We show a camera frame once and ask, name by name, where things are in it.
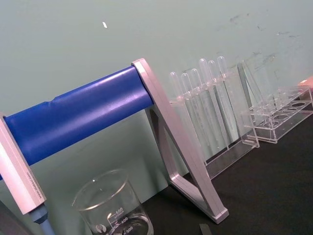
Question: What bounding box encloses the silver stand with blue bar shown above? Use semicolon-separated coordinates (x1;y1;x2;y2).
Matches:
0;58;230;235

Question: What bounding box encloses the black table cloth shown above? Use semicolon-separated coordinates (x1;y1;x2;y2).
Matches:
140;102;313;235

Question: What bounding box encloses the clear acrylic test tube rack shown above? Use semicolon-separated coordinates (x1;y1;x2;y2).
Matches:
241;85;313;144

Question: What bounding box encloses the pink object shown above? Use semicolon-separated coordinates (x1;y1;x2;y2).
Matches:
297;75;313;90

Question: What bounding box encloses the clear glass beaker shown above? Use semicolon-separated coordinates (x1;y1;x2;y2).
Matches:
71;168;155;235

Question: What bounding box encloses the clear acrylic pipette rack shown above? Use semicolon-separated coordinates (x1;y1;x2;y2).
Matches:
168;62;261;180

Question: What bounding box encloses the small dark grey strip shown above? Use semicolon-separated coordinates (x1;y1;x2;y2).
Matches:
199;223;212;235

